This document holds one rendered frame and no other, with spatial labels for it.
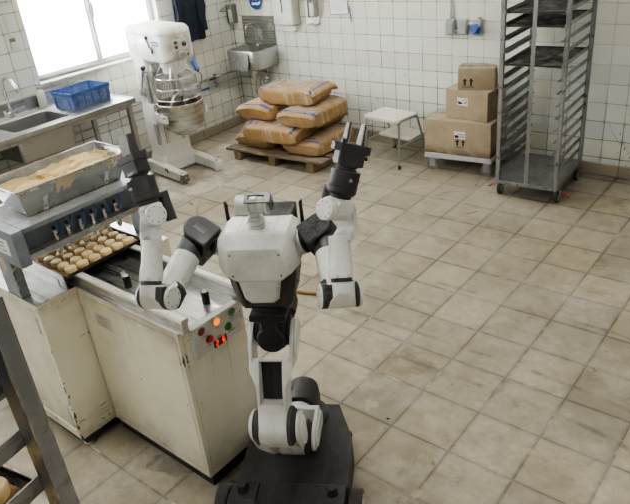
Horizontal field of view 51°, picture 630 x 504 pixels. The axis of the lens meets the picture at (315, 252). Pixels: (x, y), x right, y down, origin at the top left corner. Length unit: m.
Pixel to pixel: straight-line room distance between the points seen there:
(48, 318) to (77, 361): 0.28
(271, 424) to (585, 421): 1.57
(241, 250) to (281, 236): 0.14
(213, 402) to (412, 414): 1.01
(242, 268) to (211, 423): 0.90
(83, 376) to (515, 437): 1.99
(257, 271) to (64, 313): 1.17
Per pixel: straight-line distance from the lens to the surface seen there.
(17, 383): 0.98
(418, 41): 6.34
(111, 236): 3.26
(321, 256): 2.08
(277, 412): 2.41
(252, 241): 2.15
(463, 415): 3.31
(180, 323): 2.50
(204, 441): 2.89
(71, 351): 3.18
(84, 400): 3.32
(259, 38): 7.53
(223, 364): 2.78
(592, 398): 3.50
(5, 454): 1.05
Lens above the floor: 2.22
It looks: 28 degrees down
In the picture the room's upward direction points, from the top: 6 degrees counter-clockwise
